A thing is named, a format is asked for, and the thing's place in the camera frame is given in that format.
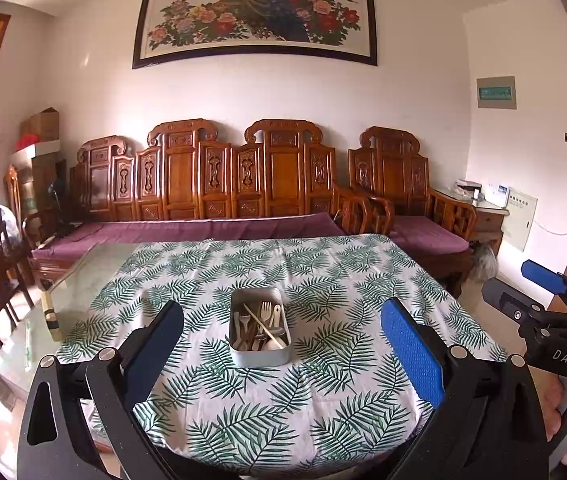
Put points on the wooden side table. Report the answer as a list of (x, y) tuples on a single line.
[(488, 220)]

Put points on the grey metal tray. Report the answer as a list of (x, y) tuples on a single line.
[(261, 355)]

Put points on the white box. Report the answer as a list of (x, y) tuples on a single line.
[(38, 149)]

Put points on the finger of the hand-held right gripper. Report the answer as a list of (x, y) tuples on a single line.
[(543, 276), (508, 297)]

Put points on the brown cardboard box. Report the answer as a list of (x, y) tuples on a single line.
[(40, 125)]

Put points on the light wooden chopstick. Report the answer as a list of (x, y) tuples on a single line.
[(263, 324)]

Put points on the wooden block with black band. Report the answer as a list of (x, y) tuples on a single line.
[(50, 315)]

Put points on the carved wooden armchair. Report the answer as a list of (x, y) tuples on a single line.
[(393, 175)]

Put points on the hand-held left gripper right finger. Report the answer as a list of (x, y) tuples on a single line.
[(413, 355)]

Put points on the leaf-printed tablecloth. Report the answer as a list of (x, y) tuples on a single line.
[(263, 410)]

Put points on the grey wall box green label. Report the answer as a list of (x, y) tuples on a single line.
[(496, 92)]

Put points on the white device with screen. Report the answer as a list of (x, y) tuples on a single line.
[(497, 195)]

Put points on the carved wooden sofa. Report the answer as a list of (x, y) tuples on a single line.
[(203, 175)]

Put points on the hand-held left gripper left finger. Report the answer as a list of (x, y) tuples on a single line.
[(159, 345)]

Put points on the purple armchair cushion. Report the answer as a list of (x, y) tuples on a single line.
[(428, 237)]

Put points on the white desk device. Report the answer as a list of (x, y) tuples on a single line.
[(469, 189)]

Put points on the white wall panel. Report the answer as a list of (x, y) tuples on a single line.
[(519, 222)]

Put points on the grey fluffy duster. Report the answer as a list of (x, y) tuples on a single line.
[(484, 262)]

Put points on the framed peacock flower painting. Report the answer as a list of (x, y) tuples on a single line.
[(256, 15)]

